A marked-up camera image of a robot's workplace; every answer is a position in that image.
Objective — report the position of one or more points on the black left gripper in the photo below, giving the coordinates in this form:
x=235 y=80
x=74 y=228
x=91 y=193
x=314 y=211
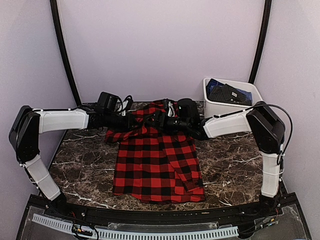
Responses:
x=130 y=119

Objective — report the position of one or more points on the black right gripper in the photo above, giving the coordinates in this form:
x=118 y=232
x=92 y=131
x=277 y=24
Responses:
x=163 y=124

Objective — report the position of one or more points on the red black plaid shirt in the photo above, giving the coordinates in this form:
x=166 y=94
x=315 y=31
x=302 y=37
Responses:
x=153 y=166

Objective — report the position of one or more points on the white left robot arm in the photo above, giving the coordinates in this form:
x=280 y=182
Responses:
x=30 y=123

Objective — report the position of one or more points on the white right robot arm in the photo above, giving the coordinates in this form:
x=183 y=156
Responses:
x=265 y=125

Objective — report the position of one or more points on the white plastic bin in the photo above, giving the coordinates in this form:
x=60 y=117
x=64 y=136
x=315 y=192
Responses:
x=220 y=108

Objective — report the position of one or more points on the grey striped shirt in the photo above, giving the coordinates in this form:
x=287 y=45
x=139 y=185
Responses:
x=223 y=94

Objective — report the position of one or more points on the dark blue plaid shirt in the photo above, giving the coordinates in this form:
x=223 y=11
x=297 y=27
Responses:
x=213 y=83

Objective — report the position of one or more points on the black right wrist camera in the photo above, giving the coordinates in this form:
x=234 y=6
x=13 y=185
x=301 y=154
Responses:
x=184 y=108

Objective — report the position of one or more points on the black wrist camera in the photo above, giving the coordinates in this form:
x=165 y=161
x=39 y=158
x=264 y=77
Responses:
x=184 y=108
x=112 y=104

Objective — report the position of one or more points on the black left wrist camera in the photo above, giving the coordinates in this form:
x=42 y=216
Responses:
x=112 y=104

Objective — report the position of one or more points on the black front rail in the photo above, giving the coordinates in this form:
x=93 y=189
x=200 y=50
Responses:
x=101 y=216

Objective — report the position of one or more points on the white slotted cable duct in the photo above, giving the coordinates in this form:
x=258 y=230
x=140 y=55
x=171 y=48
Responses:
x=121 y=231

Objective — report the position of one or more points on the black left frame post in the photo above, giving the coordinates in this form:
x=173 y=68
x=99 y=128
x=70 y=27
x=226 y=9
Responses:
x=63 y=51

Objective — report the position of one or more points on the black frame post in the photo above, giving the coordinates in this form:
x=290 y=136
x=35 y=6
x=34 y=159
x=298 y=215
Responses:
x=63 y=51
x=261 y=41

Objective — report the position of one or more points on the black right frame post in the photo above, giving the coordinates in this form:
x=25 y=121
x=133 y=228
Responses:
x=261 y=41

